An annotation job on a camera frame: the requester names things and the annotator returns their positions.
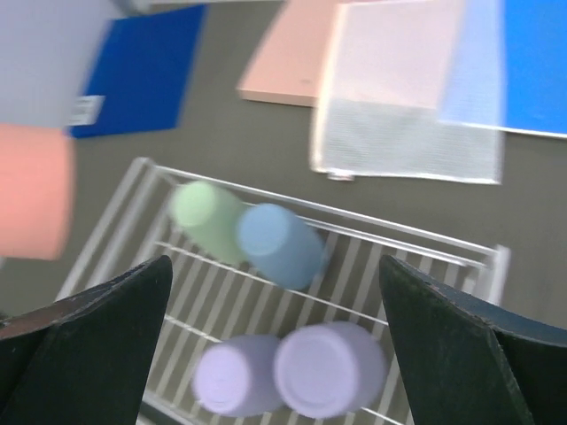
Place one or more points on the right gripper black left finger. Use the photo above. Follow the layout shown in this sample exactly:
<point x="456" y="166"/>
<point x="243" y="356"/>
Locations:
<point x="85" y="359"/>

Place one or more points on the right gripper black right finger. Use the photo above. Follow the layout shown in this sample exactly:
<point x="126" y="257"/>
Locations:
<point x="465" y="361"/>

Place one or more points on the pink cup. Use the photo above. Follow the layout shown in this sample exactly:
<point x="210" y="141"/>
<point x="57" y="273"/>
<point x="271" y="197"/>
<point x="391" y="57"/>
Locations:
<point x="37" y="191"/>

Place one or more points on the blue cup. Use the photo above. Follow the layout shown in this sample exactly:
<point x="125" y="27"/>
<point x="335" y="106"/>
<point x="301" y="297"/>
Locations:
<point x="282" y="246"/>

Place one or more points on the large purple cup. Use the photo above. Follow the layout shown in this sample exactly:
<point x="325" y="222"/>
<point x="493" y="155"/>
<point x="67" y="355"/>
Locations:
<point x="326" y="370"/>

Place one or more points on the small purple cup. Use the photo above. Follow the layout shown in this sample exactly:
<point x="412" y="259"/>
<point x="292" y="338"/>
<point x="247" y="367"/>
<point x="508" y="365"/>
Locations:
<point x="235" y="377"/>

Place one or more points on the green cup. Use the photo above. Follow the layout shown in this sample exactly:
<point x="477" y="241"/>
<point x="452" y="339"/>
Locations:
<point x="208" y="215"/>

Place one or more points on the white mesh bag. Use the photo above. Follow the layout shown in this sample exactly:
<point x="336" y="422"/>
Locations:
<point x="352" y="136"/>

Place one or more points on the dark blue folder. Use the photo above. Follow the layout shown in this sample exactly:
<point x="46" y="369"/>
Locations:
<point x="138" y="80"/>

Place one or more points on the light blue folder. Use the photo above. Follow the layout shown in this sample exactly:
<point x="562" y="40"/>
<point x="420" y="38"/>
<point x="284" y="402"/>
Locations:
<point x="509" y="69"/>

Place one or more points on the pink board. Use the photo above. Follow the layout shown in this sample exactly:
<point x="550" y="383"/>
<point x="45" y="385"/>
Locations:
<point x="292" y="62"/>

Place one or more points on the white wire dish rack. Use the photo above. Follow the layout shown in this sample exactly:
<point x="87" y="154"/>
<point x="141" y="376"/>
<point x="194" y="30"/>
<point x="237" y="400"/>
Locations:
<point x="212" y="301"/>

